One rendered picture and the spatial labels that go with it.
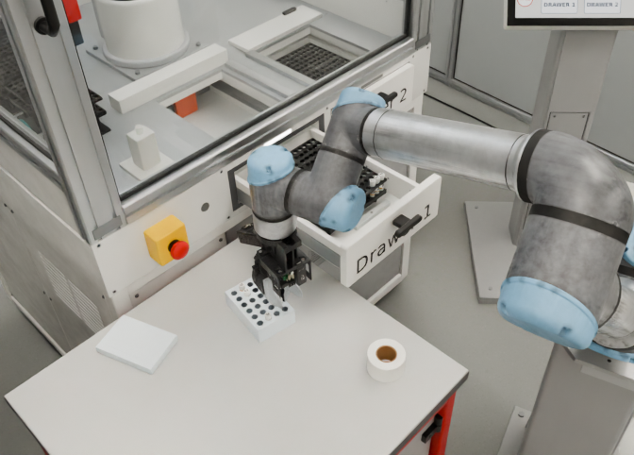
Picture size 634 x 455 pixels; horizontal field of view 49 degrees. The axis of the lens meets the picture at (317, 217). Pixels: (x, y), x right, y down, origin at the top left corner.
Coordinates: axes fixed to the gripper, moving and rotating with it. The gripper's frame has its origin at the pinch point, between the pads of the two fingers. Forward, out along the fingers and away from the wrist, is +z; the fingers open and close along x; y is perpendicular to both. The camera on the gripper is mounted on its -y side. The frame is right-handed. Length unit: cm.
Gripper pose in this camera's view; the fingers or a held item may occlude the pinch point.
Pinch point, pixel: (277, 295)
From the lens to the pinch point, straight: 134.8
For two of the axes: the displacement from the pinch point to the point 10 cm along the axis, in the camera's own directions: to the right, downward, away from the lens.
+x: 8.1, -4.1, 4.1
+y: 5.8, 5.3, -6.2
